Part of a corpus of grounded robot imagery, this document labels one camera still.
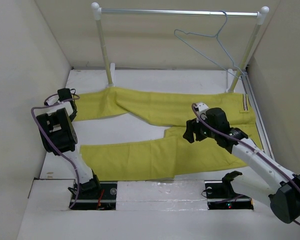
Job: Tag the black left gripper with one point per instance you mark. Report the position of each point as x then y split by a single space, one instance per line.
72 117

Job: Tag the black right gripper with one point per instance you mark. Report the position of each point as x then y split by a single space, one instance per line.
192 125

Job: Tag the yellow-green trousers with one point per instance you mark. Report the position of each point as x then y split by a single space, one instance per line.
168 156

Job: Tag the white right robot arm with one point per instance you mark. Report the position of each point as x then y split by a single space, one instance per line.
278 187

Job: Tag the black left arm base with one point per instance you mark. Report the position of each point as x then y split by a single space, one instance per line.
103 199

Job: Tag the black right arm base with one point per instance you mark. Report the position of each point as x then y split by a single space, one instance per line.
221 196

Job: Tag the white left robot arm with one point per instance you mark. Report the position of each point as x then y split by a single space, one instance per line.
59 137

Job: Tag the white and silver clothes rack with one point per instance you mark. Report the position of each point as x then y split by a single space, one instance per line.
260 17

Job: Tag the aluminium rail at right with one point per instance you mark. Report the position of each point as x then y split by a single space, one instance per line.
264 139

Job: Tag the light blue wire hanger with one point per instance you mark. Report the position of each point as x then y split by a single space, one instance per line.
215 52

